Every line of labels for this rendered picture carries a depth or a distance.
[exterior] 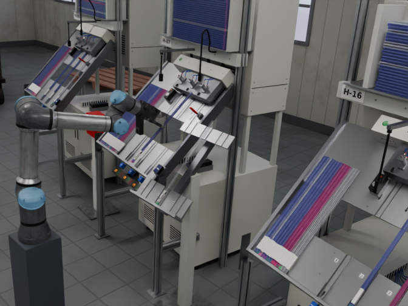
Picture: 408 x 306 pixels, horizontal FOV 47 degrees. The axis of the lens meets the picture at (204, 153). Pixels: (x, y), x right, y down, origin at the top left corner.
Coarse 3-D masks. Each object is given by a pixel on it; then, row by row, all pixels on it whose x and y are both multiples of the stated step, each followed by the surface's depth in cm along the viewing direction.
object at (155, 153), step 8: (136, 136) 282; (144, 136) 277; (128, 144) 281; (136, 144) 277; (144, 144) 273; (152, 144) 269; (160, 144) 265; (120, 152) 281; (128, 152) 276; (136, 152) 272; (144, 152) 268; (152, 152) 265; (160, 152) 261; (168, 152) 257; (128, 160) 272; (136, 160) 268; (144, 160) 264; (152, 160) 260; (160, 160) 257; (144, 168) 260; (152, 168) 257; (152, 176) 253
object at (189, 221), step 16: (192, 176) 233; (192, 192) 236; (192, 208) 240; (192, 224) 244; (192, 240) 248; (192, 256) 252; (192, 272) 257; (192, 288) 261; (160, 304) 264; (176, 304) 265; (192, 304) 266; (208, 304) 267
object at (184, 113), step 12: (168, 72) 304; (180, 72) 297; (156, 84) 303; (168, 84) 296; (180, 96) 282; (168, 108) 281; (180, 108) 275; (204, 108) 263; (180, 120) 268; (192, 120) 263
